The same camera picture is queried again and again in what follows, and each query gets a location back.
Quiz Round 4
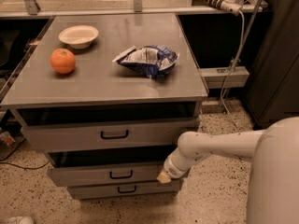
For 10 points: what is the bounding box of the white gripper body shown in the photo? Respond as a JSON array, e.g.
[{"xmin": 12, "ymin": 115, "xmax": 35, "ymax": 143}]
[{"xmin": 164, "ymin": 158, "xmax": 189, "ymax": 179}]

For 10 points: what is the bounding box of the orange fruit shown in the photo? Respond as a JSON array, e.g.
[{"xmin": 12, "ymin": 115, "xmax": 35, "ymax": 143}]
[{"xmin": 50, "ymin": 49, "xmax": 76, "ymax": 74}]

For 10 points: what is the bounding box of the blue white chip bag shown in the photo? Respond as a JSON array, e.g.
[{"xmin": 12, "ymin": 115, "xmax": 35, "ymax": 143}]
[{"xmin": 113, "ymin": 45, "xmax": 179, "ymax": 78}]

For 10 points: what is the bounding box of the white cable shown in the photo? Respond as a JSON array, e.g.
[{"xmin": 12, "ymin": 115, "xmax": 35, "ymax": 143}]
[{"xmin": 200, "ymin": 10, "xmax": 247, "ymax": 133}]

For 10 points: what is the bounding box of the white shoe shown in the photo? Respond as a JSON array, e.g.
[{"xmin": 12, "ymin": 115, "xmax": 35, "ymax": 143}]
[{"xmin": 0, "ymin": 217, "xmax": 35, "ymax": 224}]

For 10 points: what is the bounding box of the white bowl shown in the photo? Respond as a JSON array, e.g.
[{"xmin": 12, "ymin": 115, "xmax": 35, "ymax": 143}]
[{"xmin": 58, "ymin": 25, "xmax": 99, "ymax": 49}]

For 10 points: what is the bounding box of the grey shelf table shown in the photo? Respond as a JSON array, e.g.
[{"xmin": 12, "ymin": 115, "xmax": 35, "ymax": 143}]
[{"xmin": 0, "ymin": 0, "xmax": 269, "ymax": 19}]

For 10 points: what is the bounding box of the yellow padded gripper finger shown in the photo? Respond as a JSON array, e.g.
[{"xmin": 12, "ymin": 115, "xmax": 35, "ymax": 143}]
[{"xmin": 157, "ymin": 169, "xmax": 172, "ymax": 184}]

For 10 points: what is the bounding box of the black floor cable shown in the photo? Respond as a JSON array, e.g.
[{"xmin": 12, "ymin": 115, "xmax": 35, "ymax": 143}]
[{"xmin": 0, "ymin": 137, "xmax": 50, "ymax": 171}]

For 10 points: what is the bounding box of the grey metal beam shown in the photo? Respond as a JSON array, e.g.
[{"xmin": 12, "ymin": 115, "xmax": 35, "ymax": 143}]
[{"xmin": 200, "ymin": 66, "xmax": 249, "ymax": 89}]

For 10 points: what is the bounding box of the grey drawer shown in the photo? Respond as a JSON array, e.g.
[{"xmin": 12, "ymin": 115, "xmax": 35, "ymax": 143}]
[
  {"xmin": 67, "ymin": 179, "xmax": 181, "ymax": 200},
  {"xmin": 46, "ymin": 144, "xmax": 191, "ymax": 189},
  {"xmin": 21, "ymin": 118, "xmax": 200, "ymax": 153}
]

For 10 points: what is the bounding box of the white power strip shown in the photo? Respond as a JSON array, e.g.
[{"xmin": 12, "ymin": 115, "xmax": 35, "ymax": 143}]
[{"xmin": 200, "ymin": 0, "xmax": 241, "ymax": 16}]

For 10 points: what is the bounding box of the grey drawer cabinet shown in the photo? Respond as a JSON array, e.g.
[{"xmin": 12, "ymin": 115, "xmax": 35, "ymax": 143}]
[{"xmin": 0, "ymin": 13, "xmax": 209, "ymax": 173}]

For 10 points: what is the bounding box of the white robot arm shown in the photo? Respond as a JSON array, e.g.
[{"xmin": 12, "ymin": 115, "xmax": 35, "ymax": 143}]
[{"xmin": 157, "ymin": 117, "xmax": 299, "ymax": 224}]

